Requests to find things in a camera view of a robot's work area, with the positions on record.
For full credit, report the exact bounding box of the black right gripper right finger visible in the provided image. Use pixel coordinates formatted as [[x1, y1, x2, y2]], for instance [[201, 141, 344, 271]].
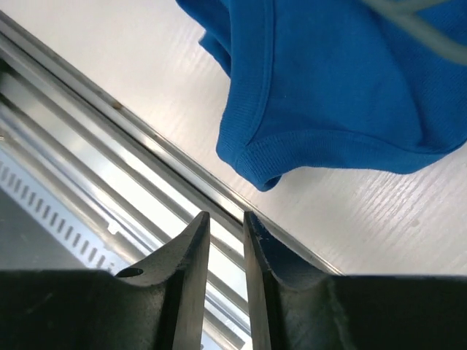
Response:
[[243, 211, 326, 349]]

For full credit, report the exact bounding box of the white slotted cable duct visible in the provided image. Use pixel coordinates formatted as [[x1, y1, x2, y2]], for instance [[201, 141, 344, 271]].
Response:
[[1, 151, 127, 274]]

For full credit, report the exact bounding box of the blue tank top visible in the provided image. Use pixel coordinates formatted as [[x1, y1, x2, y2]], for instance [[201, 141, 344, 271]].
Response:
[[180, 1, 466, 191]]

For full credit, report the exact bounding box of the teal hanger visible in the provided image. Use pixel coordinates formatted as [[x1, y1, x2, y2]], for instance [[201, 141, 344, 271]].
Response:
[[362, 0, 466, 66]]

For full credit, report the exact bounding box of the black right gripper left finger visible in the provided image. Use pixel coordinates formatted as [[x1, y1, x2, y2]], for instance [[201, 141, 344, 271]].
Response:
[[116, 211, 210, 349]]

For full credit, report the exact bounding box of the aluminium mounting rail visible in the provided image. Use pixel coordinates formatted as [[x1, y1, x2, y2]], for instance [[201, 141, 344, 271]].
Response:
[[0, 10, 344, 350]]

